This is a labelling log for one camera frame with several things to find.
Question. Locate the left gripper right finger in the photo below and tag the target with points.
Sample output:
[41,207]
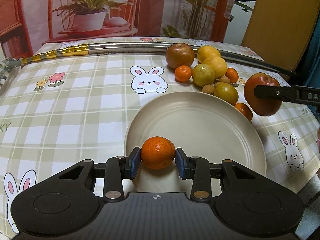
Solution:
[186,166]

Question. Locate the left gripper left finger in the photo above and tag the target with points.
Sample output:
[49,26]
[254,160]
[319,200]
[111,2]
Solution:
[119,167]

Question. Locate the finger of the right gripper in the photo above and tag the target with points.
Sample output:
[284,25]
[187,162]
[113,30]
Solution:
[294,94]

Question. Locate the small orange mandarin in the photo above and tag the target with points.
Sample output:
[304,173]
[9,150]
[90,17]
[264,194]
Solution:
[157,153]

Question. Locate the green-yellow citrus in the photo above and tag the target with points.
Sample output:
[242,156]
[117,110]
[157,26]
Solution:
[203,74]
[227,93]

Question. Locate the brown longan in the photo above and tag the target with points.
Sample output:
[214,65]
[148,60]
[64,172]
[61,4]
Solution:
[225,79]
[208,89]

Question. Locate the yellow orange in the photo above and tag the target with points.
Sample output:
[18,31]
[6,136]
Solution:
[218,64]
[205,52]

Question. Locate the dark red apple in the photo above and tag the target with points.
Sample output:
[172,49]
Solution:
[179,54]

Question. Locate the beige round plate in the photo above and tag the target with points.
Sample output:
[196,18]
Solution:
[201,125]

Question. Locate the brown cardboard board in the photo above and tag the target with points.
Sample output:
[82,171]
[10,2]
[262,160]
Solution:
[279,30]

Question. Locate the plaid bunny tablecloth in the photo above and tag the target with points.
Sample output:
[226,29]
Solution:
[59,112]

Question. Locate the telescopic metal pole rake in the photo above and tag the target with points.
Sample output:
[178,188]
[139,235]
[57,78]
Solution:
[124,47]

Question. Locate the printed room backdrop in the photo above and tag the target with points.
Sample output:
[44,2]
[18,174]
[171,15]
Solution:
[26,25]

